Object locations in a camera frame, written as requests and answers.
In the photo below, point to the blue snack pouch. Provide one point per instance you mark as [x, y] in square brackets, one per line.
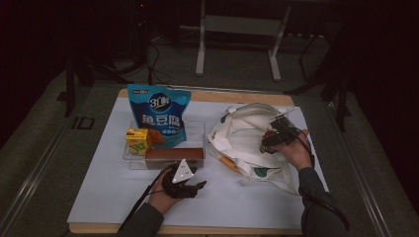
[158, 105]

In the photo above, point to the person's left hand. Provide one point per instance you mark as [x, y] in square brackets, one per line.
[161, 200]

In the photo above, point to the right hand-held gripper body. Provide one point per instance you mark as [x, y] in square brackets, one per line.
[285, 131]

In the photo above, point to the red-lidded jar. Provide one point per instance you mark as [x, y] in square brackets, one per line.
[267, 133]

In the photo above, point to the yellow drink carton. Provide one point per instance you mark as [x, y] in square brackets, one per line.
[138, 141]

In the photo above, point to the white printed tote bag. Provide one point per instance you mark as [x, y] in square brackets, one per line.
[243, 131]

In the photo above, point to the long brown box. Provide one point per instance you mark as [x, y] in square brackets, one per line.
[174, 153]

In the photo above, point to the metal floor rail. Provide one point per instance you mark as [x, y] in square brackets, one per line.
[362, 187]
[36, 174]

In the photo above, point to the person's right hand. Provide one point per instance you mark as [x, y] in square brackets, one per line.
[296, 154]

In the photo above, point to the white metal stand frame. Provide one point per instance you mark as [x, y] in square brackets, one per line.
[242, 24]

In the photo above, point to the black metal stand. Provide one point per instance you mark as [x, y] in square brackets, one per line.
[342, 98]

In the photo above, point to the clear plastic container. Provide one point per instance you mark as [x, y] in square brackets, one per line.
[194, 131]

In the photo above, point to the white table mat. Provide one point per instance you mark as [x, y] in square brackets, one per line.
[230, 207]

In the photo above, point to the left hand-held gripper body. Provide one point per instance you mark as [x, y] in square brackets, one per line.
[178, 187]

